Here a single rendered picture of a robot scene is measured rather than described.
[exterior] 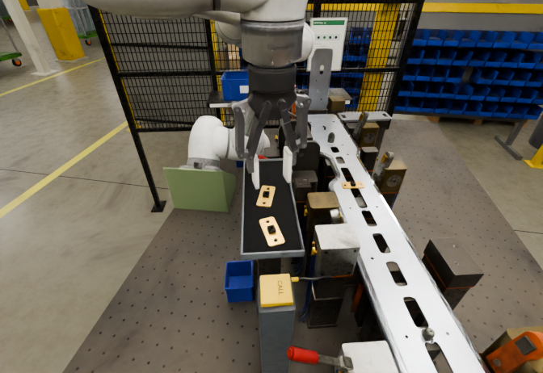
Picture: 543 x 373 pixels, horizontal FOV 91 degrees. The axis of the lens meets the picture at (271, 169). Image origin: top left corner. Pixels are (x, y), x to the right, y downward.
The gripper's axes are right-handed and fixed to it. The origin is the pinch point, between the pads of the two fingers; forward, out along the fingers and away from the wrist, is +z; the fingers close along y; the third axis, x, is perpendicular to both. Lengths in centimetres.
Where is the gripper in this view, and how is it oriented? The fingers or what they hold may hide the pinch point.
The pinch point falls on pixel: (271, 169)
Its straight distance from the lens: 52.9
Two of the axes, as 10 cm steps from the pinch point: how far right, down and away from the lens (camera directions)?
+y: 9.5, -1.7, 2.5
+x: -3.0, -5.6, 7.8
